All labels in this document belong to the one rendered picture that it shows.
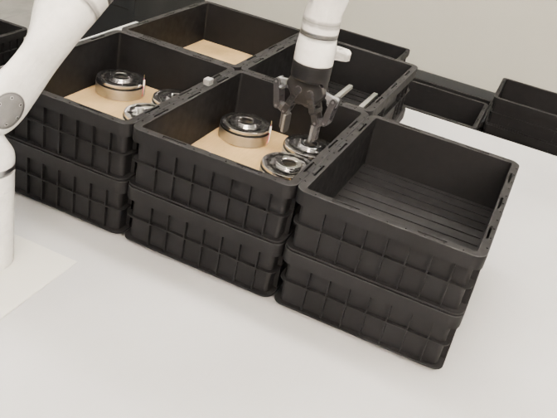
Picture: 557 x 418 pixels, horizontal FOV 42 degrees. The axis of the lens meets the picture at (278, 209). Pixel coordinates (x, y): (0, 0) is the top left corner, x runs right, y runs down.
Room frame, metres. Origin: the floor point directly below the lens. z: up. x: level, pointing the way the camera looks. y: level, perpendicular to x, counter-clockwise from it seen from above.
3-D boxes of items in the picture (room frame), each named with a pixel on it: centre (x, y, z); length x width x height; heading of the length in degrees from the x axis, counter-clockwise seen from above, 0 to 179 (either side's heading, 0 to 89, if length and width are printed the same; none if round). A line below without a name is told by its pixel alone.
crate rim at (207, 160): (1.21, 0.06, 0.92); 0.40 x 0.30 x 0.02; 162
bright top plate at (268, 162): (1.19, 0.00, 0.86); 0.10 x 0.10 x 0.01
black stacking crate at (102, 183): (1.30, 0.35, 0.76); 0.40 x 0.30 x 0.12; 162
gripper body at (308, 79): (1.30, -0.01, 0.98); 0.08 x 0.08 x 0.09
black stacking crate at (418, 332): (1.12, -0.22, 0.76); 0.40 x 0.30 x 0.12; 162
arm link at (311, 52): (1.32, -0.01, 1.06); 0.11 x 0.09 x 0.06; 156
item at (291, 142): (1.29, -0.03, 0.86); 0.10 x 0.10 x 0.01
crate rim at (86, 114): (1.30, 0.35, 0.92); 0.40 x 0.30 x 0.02; 162
